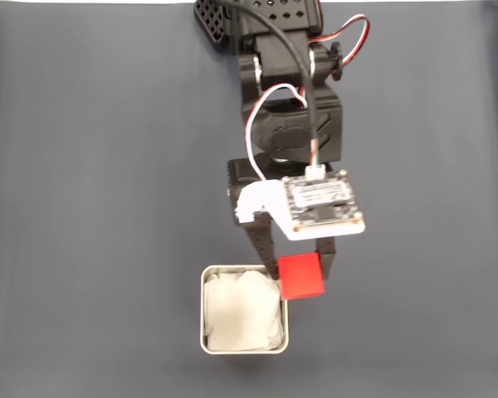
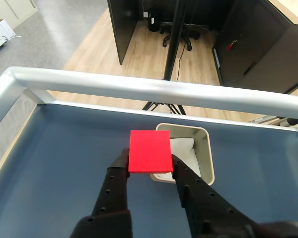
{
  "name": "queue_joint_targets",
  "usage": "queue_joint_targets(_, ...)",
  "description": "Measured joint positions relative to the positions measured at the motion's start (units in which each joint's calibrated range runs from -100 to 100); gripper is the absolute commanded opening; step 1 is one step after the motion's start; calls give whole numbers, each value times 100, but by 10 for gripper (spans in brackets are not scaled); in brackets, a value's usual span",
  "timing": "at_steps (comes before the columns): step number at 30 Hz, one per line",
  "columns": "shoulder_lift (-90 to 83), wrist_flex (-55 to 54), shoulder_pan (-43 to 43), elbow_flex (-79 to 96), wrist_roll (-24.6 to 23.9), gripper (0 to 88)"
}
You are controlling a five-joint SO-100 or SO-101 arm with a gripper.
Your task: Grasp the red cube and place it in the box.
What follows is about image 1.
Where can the beige square box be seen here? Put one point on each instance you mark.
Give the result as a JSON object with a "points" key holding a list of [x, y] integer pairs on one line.
{"points": [[202, 311]]}

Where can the dark blue-grey table mat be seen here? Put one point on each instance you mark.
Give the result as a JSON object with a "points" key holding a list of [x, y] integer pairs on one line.
{"points": [[108, 186]]}

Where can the white crumpled cloth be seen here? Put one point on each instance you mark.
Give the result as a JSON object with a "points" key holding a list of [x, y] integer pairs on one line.
{"points": [[242, 309]]}

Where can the red cube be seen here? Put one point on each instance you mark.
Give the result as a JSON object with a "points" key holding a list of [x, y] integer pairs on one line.
{"points": [[301, 275]]}

